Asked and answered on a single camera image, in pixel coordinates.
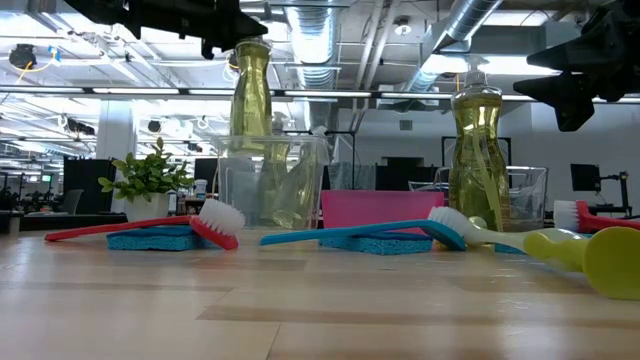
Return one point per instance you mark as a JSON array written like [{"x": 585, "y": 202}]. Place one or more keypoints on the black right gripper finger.
[
  {"x": 570, "y": 97},
  {"x": 585, "y": 47}
]

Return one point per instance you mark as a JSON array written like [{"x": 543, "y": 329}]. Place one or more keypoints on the yellow dish soap bottle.
[
  {"x": 475, "y": 150},
  {"x": 250, "y": 100}
]

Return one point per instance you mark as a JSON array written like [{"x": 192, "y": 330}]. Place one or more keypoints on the red dish brush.
[
  {"x": 600, "y": 222},
  {"x": 120, "y": 226}
]

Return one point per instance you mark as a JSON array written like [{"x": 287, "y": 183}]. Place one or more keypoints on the light blue sponge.
[{"x": 585, "y": 235}]

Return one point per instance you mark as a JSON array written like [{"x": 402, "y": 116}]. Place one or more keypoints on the green dish brush yellow bristles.
[{"x": 610, "y": 260}]

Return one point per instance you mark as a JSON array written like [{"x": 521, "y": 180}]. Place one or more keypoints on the blue dish brush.
[{"x": 350, "y": 231}]

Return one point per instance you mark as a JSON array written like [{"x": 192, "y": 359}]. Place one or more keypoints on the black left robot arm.
[{"x": 95, "y": 7}]

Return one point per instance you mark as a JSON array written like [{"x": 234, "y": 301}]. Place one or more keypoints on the black monitor on arm stand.
[{"x": 585, "y": 177}]

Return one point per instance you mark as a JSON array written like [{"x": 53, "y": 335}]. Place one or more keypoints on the tall clear plastic bin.
[{"x": 230, "y": 190}]

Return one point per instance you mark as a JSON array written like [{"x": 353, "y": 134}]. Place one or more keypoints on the green plant in white pot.
[{"x": 147, "y": 207}]

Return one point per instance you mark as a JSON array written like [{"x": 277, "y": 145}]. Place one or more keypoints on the black cabinet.
[{"x": 87, "y": 185}]

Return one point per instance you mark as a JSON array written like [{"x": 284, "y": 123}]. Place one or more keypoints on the grey office chair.
[{"x": 72, "y": 200}]

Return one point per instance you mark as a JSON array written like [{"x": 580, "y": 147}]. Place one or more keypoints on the pink plastic bin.
[{"x": 380, "y": 207}]

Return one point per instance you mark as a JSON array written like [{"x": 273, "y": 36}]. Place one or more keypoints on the ribbed silver ventilation duct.
[{"x": 312, "y": 30}]

